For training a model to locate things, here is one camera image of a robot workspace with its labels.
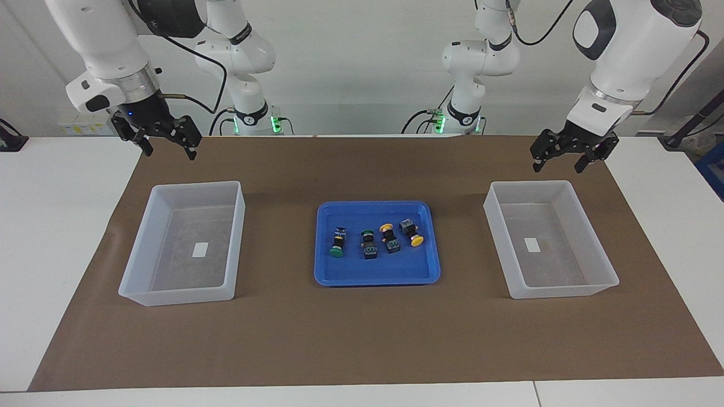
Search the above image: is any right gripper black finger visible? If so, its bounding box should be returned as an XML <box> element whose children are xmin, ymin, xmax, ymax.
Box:
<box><xmin>170</xmin><ymin>116</ymin><xmax>202</xmax><ymax>161</ymax></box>
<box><xmin>111</xmin><ymin>113</ymin><xmax>154</xmax><ymax>157</ymax></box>

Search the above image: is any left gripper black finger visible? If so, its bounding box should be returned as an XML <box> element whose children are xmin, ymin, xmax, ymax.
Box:
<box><xmin>530</xmin><ymin>129</ymin><xmax>566</xmax><ymax>173</ymax></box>
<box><xmin>574</xmin><ymin>136</ymin><xmax>620</xmax><ymax>174</ymax></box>

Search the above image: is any yellow push button switch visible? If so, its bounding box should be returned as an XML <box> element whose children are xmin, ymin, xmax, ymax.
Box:
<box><xmin>399</xmin><ymin>219</ymin><xmax>424</xmax><ymax>247</ymax></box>
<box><xmin>380</xmin><ymin>224</ymin><xmax>402</xmax><ymax>254</ymax></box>

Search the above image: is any white cardboard box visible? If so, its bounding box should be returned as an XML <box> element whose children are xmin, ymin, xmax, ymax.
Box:
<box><xmin>57</xmin><ymin>113</ymin><xmax>114</xmax><ymax>136</ymax></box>

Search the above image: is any black stand pole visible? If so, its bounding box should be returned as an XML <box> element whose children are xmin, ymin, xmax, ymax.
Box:
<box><xmin>659</xmin><ymin>93</ymin><xmax>724</xmax><ymax>150</ymax></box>

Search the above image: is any blue plastic crate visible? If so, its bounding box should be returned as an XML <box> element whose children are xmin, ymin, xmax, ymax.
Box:
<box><xmin>695</xmin><ymin>142</ymin><xmax>724</xmax><ymax>201</ymax></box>

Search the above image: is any translucent white plastic box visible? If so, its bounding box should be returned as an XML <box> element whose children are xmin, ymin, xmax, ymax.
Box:
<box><xmin>483</xmin><ymin>180</ymin><xmax>620</xmax><ymax>300</ymax></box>
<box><xmin>118</xmin><ymin>181</ymin><xmax>246</xmax><ymax>307</ymax></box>

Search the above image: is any black flat device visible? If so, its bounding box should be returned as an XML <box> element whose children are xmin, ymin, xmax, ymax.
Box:
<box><xmin>0</xmin><ymin>118</ymin><xmax>29</xmax><ymax>152</ymax></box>

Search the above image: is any blue plastic tray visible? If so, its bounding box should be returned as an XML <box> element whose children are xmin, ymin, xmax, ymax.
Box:
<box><xmin>314</xmin><ymin>201</ymin><xmax>442</xmax><ymax>287</ymax></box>

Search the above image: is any brown table mat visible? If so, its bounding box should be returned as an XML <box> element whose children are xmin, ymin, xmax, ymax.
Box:
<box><xmin>28</xmin><ymin>135</ymin><xmax>724</xmax><ymax>392</ymax></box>

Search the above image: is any black base power cable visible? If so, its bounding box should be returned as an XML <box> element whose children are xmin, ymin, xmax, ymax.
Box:
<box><xmin>400</xmin><ymin>85</ymin><xmax>456</xmax><ymax>135</ymax></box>
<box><xmin>209</xmin><ymin>107</ymin><xmax>238</xmax><ymax>136</ymax></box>

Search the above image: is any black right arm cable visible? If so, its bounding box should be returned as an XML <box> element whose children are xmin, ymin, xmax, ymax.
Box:
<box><xmin>127</xmin><ymin>0</ymin><xmax>230</xmax><ymax>114</ymax></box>

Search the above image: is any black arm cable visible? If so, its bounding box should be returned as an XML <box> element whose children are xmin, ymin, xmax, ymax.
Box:
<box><xmin>127</xmin><ymin>0</ymin><xmax>230</xmax><ymax>114</ymax></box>
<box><xmin>506</xmin><ymin>0</ymin><xmax>710</xmax><ymax>116</ymax></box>

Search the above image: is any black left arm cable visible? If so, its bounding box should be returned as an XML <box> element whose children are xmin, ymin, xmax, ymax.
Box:
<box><xmin>506</xmin><ymin>0</ymin><xmax>710</xmax><ymax>116</ymax></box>

